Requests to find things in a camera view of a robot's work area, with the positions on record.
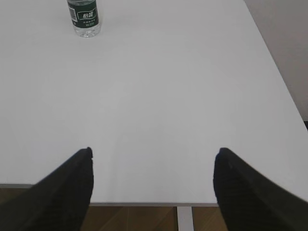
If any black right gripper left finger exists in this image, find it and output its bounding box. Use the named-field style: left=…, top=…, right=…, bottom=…
left=0, top=147, right=94, bottom=231

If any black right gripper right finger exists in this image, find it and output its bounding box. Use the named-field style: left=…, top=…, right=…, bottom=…
left=213, top=148, right=308, bottom=231

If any Yibao mineral water bottle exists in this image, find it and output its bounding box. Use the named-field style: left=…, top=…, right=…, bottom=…
left=67, top=0, right=101, bottom=38

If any white table leg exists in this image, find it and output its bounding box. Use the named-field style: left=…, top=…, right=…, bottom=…
left=177, top=206, right=194, bottom=231

